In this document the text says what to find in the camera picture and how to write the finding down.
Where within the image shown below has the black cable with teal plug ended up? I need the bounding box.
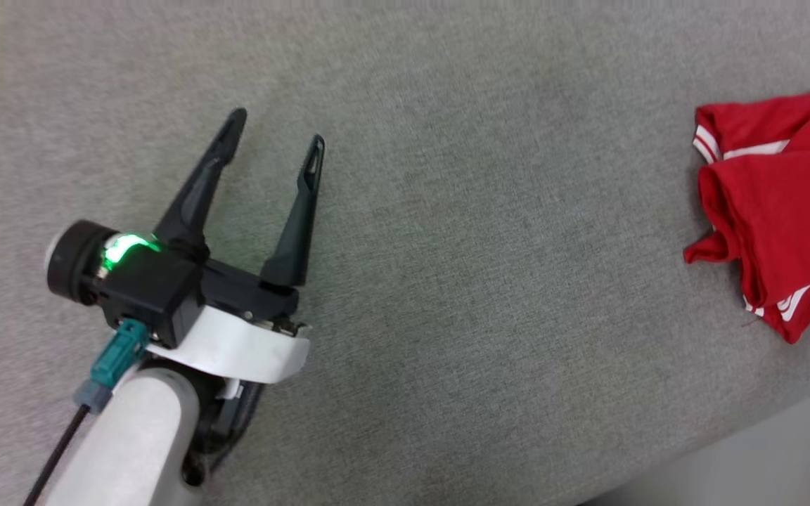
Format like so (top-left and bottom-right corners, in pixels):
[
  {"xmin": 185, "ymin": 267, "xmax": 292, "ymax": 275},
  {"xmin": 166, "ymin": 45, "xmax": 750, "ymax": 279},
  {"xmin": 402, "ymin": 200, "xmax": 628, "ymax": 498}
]
[{"xmin": 23, "ymin": 318, "xmax": 149, "ymax": 506}]

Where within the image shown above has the red white basketball jersey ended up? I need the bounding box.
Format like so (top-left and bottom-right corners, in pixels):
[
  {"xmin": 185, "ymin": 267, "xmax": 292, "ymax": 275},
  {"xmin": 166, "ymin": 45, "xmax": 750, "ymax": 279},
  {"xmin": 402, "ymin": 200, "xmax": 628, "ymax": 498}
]
[{"xmin": 683, "ymin": 84, "xmax": 810, "ymax": 345}]

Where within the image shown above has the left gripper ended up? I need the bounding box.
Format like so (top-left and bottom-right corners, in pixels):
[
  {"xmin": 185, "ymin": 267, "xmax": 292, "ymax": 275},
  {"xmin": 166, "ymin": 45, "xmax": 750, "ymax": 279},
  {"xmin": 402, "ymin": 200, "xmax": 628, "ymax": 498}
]
[{"xmin": 46, "ymin": 108, "xmax": 325, "ymax": 384}]

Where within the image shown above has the grey fabric sofa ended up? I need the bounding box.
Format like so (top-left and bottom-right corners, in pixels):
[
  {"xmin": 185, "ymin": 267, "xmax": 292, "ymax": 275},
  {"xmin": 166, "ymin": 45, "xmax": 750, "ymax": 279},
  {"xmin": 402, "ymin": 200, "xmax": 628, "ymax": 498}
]
[{"xmin": 0, "ymin": 0, "xmax": 810, "ymax": 506}]

